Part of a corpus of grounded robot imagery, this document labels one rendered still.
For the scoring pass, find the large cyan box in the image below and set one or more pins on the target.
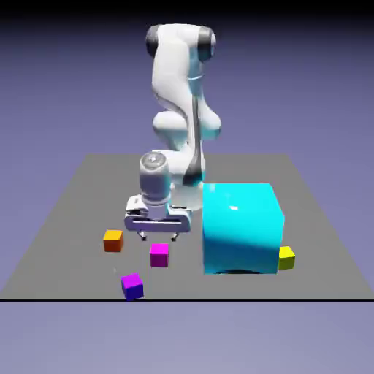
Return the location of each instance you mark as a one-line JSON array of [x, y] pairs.
[[241, 228]]

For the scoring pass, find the small magenta cube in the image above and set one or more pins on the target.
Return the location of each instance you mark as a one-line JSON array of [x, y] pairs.
[[159, 255]]

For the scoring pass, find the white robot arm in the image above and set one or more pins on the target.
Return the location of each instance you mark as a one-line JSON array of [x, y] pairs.
[[172, 87]]

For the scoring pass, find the small purple cube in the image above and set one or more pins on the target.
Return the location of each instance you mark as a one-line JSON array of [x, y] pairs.
[[132, 286]]

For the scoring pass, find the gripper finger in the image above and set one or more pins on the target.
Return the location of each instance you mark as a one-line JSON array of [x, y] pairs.
[[143, 235], [174, 236]]

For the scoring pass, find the small yellow cube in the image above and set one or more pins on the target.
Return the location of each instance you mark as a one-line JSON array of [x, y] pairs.
[[286, 258]]

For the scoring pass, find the small orange cube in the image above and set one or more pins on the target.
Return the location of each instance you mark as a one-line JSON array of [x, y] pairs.
[[113, 240]]

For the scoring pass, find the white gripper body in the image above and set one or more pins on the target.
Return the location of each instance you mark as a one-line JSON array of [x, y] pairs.
[[157, 225]]

